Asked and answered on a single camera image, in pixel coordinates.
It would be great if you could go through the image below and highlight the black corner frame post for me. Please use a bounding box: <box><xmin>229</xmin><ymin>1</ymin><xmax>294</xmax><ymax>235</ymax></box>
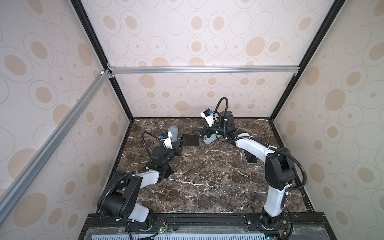
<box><xmin>269</xmin><ymin>0</ymin><xmax>346</xmax><ymax>122</ymax></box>
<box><xmin>71</xmin><ymin>0</ymin><xmax>135</xmax><ymax>121</ymax></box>

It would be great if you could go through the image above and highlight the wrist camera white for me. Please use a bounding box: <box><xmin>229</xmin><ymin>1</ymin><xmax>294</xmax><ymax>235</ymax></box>
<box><xmin>201</xmin><ymin>109</ymin><xmax>220</xmax><ymax>128</ymax></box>
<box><xmin>160</xmin><ymin>131</ymin><xmax>173</xmax><ymax>149</ymax></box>

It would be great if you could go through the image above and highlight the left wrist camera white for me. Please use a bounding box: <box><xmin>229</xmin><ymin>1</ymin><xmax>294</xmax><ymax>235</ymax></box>
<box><xmin>160</xmin><ymin>131</ymin><xmax>173</xmax><ymax>149</ymax></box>

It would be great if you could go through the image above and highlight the silver aluminium rail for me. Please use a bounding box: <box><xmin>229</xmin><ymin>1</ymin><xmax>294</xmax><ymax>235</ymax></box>
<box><xmin>110</xmin><ymin>65</ymin><xmax>300</xmax><ymax>74</ymax></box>
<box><xmin>1</xmin><ymin>69</ymin><xmax>111</xmax><ymax>224</ymax></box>

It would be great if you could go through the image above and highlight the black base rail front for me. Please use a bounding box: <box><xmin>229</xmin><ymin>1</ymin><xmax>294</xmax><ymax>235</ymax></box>
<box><xmin>79</xmin><ymin>212</ymin><xmax>336</xmax><ymax>240</ymax></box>

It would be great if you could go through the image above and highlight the black corner frame post right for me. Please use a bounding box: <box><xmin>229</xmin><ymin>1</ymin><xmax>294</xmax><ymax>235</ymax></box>
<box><xmin>269</xmin><ymin>0</ymin><xmax>346</xmax><ymax>122</ymax></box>

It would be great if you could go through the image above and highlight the light blue case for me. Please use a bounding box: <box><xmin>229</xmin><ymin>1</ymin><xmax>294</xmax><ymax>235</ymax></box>
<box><xmin>203</xmin><ymin>134</ymin><xmax>222</xmax><ymax>145</ymax></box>
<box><xmin>168</xmin><ymin>126</ymin><xmax>179</xmax><ymax>143</ymax></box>
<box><xmin>242</xmin><ymin>149</ymin><xmax>259</xmax><ymax>165</ymax></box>

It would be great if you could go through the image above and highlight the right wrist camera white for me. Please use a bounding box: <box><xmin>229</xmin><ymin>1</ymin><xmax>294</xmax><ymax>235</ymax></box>
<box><xmin>201</xmin><ymin>109</ymin><xmax>220</xmax><ymax>128</ymax></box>

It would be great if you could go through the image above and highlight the silver aluminium rail back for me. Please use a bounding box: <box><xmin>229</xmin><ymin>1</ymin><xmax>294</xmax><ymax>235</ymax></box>
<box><xmin>110</xmin><ymin>65</ymin><xmax>300</xmax><ymax>74</ymax></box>

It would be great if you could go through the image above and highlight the blue phone black screen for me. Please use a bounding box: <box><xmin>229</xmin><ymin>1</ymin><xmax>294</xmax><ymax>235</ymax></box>
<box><xmin>181</xmin><ymin>134</ymin><xmax>200</xmax><ymax>147</ymax></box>

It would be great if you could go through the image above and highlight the black corner frame post left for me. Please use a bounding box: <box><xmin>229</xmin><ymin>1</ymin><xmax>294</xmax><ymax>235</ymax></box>
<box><xmin>71</xmin><ymin>0</ymin><xmax>135</xmax><ymax>121</ymax></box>

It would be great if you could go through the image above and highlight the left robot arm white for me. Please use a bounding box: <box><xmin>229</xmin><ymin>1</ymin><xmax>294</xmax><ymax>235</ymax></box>
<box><xmin>97</xmin><ymin>132</ymin><xmax>186</xmax><ymax>229</ymax></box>

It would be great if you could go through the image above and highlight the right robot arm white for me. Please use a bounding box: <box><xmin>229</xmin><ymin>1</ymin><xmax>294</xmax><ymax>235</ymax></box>
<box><xmin>199</xmin><ymin>97</ymin><xmax>307</xmax><ymax>231</ymax></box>

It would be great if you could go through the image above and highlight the silver aluminium rail left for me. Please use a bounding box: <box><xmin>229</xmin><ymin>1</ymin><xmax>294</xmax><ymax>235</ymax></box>
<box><xmin>1</xmin><ymin>69</ymin><xmax>111</xmax><ymax>224</ymax></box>

